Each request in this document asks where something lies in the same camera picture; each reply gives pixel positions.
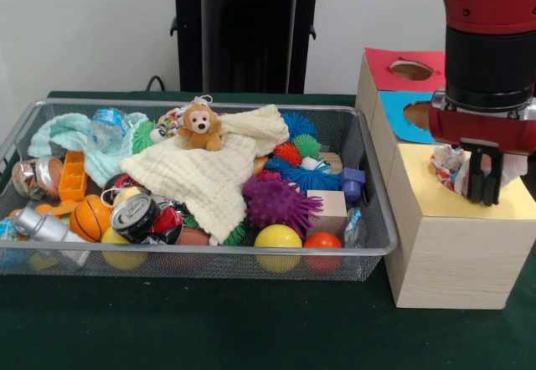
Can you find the clear plastic bottle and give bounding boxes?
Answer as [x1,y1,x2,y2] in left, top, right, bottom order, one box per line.
[89,108,130,153]

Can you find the cream waffle cloth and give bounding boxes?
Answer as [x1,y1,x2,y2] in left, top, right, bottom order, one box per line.
[119,102,292,245]

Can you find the wooden box with three holes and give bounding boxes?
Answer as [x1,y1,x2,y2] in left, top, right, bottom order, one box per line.
[354,47,536,311]

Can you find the dark green table cloth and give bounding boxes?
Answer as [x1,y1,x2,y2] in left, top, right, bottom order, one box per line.
[0,90,536,370]

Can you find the brown monkey plush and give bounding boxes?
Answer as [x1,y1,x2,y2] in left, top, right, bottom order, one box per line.
[178,101,224,152]

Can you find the yellow ball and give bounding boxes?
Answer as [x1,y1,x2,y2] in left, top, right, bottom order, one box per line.
[254,224,303,274]

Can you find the black soda can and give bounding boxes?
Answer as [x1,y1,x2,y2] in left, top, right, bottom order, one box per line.
[109,193,161,244]

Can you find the orange toy brick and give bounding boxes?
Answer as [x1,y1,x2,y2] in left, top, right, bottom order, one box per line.
[58,151,88,203]

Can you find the purple spiky ball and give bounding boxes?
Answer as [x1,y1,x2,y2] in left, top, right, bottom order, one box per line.
[242,175,324,231]

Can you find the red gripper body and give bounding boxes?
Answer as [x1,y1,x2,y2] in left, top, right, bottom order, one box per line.
[427,107,536,157]

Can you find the red ball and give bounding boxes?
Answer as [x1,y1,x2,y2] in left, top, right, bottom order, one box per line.
[303,231,343,274]

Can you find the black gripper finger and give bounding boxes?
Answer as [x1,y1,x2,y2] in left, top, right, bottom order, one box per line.
[466,149,486,207]
[483,151,504,208]

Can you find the silver mesh bin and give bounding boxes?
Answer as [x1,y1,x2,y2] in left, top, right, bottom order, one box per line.
[0,98,399,282]

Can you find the mint green cloth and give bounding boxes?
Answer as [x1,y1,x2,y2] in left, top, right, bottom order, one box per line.
[28,112,150,187]

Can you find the orange toy basketball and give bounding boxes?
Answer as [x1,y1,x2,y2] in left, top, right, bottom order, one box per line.
[69,197,112,244]

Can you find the cloth with coloured dots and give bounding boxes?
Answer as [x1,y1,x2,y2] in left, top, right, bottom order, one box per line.
[429,143,528,199]

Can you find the black cable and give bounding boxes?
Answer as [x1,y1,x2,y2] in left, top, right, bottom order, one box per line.
[145,75,168,93]

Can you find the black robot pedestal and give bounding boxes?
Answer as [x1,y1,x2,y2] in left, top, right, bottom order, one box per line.
[161,0,338,95]

